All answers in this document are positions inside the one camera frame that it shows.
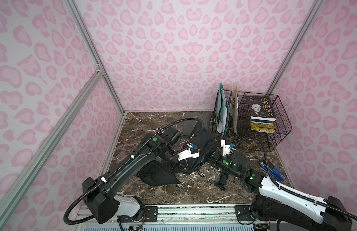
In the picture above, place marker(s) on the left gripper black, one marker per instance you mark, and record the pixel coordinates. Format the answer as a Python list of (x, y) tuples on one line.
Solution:
[(194, 148)]

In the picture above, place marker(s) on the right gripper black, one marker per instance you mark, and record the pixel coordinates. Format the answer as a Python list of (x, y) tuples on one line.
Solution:
[(214, 159)]

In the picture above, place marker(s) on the dark green hair dryer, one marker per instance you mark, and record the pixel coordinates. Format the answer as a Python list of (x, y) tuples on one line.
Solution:
[(222, 180)]

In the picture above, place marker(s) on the black pouch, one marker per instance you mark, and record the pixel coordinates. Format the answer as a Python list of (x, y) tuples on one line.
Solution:
[(156, 173), (205, 146)]

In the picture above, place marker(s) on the grey hair dryer pouch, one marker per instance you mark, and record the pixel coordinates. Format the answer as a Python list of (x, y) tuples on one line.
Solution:
[(188, 126)]

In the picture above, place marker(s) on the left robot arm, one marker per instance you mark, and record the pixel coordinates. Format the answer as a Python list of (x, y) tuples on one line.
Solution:
[(100, 194)]

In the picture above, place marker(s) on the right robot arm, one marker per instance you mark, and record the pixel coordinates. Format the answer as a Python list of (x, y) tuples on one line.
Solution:
[(277, 201)]

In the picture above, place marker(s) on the green file folder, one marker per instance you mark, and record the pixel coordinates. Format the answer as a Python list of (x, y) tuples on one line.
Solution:
[(222, 112)]

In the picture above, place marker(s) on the beige file folder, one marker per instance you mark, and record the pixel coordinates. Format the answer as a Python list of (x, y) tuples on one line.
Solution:
[(234, 109)]

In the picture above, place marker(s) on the yellow striped book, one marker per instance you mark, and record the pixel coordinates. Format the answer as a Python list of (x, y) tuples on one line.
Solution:
[(266, 126)]

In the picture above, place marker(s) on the black portrait book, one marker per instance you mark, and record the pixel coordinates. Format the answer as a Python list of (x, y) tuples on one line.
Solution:
[(261, 108)]

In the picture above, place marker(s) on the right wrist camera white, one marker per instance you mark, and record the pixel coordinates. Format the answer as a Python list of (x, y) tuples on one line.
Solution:
[(228, 148)]

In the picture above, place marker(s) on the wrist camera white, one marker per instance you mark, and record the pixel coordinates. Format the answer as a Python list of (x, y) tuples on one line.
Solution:
[(228, 148), (190, 152)]

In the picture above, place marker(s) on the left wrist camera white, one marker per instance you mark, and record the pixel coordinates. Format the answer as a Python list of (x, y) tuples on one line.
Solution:
[(190, 152)]

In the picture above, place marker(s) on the black wire file rack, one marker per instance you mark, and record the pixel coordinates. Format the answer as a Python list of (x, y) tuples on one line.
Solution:
[(270, 134)]

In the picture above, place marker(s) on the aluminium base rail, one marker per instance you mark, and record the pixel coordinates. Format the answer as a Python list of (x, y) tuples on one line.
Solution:
[(191, 217)]

